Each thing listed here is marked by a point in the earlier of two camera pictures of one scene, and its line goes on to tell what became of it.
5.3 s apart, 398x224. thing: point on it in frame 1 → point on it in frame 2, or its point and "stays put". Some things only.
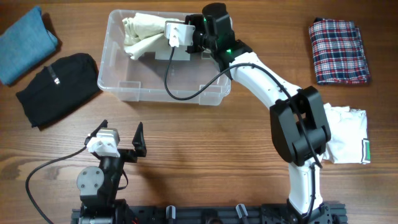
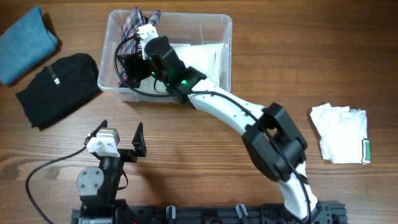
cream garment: (143, 33) → (204, 58)
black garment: (58, 87) stays put
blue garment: (25, 42) stays put
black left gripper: (140, 149) stays put
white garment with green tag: (349, 143) stays put
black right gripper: (194, 19) → (133, 62)
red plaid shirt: (338, 53) → (130, 43)
